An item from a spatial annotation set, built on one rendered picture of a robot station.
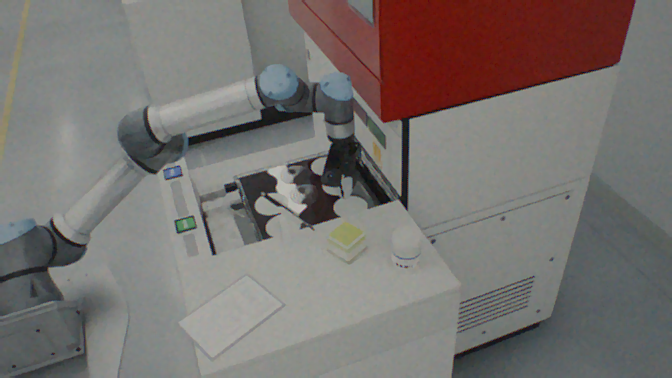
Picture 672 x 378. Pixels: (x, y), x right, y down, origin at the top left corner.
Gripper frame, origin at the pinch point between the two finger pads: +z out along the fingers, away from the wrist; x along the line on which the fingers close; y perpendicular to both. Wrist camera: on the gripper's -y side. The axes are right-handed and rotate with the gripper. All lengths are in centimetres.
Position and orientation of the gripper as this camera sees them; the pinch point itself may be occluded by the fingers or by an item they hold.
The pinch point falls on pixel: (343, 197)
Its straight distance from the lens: 154.7
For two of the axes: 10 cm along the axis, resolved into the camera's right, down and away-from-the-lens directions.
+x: -9.5, -1.4, 2.8
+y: 3.0, -6.2, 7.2
